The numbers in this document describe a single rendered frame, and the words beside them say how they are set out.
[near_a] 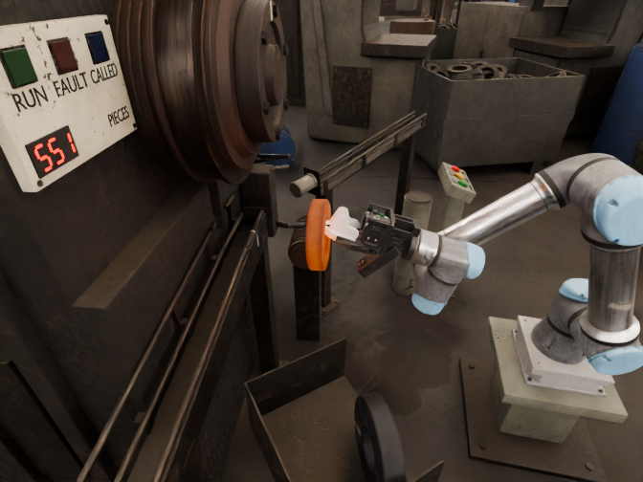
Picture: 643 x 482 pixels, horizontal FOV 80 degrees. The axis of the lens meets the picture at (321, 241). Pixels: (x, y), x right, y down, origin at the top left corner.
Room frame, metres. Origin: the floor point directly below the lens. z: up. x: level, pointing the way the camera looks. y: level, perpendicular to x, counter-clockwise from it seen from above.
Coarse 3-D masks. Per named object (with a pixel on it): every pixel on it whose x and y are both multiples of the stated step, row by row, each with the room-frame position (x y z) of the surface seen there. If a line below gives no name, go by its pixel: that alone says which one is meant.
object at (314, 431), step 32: (320, 352) 0.47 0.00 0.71; (256, 384) 0.41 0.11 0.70; (288, 384) 0.44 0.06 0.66; (320, 384) 0.47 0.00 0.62; (256, 416) 0.36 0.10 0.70; (288, 416) 0.41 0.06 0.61; (320, 416) 0.42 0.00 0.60; (352, 416) 0.42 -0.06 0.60; (288, 448) 0.36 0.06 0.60; (320, 448) 0.36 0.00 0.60; (352, 448) 0.36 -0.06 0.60; (288, 480) 0.25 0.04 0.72; (320, 480) 0.31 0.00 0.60; (352, 480) 0.31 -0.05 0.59; (416, 480) 0.25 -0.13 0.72
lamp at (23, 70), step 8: (24, 48) 0.50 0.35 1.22; (8, 56) 0.47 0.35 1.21; (16, 56) 0.49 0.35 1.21; (24, 56) 0.50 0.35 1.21; (8, 64) 0.47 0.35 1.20; (16, 64) 0.48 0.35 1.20; (24, 64) 0.49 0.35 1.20; (32, 64) 0.50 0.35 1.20; (16, 72) 0.48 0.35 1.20; (24, 72) 0.49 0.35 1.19; (32, 72) 0.50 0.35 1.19; (16, 80) 0.47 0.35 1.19; (24, 80) 0.48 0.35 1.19; (32, 80) 0.49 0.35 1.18
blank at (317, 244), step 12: (312, 204) 0.70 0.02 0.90; (324, 204) 0.70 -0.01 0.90; (312, 216) 0.67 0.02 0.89; (324, 216) 0.68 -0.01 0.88; (312, 228) 0.65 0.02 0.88; (324, 228) 0.68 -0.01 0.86; (312, 240) 0.63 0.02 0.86; (324, 240) 0.72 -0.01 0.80; (312, 252) 0.63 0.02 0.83; (324, 252) 0.66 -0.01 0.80; (312, 264) 0.63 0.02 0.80; (324, 264) 0.66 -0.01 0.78
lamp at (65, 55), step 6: (54, 42) 0.55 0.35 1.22; (60, 42) 0.57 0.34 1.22; (66, 42) 0.58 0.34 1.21; (54, 48) 0.55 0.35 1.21; (60, 48) 0.56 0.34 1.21; (66, 48) 0.57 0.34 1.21; (54, 54) 0.55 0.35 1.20; (60, 54) 0.56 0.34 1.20; (66, 54) 0.57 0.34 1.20; (72, 54) 0.58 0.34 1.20; (60, 60) 0.55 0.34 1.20; (66, 60) 0.56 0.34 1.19; (72, 60) 0.58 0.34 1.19; (60, 66) 0.55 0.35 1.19; (66, 66) 0.56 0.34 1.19; (72, 66) 0.57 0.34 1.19; (60, 72) 0.55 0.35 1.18
